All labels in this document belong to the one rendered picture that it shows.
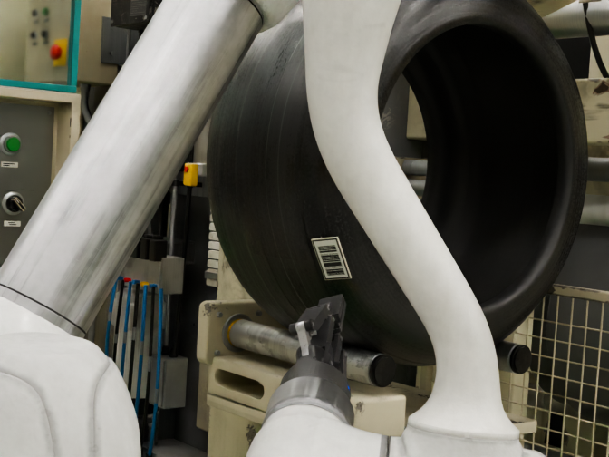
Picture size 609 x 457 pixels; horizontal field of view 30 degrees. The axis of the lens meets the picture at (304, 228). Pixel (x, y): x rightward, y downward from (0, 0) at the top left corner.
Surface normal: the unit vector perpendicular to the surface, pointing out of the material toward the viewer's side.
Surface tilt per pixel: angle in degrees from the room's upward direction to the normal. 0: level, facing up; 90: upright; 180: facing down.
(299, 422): 17
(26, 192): 90
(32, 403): 66
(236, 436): 90
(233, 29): 92
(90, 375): 58
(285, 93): 74
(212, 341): 90
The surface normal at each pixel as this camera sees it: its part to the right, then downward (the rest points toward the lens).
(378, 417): 0.62, 0.08
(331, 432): 0.15, -0.91
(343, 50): -0.09, 0.13
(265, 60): -0.68, -0.44
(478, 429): 0.14, -0.79
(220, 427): -0.78, -0.02
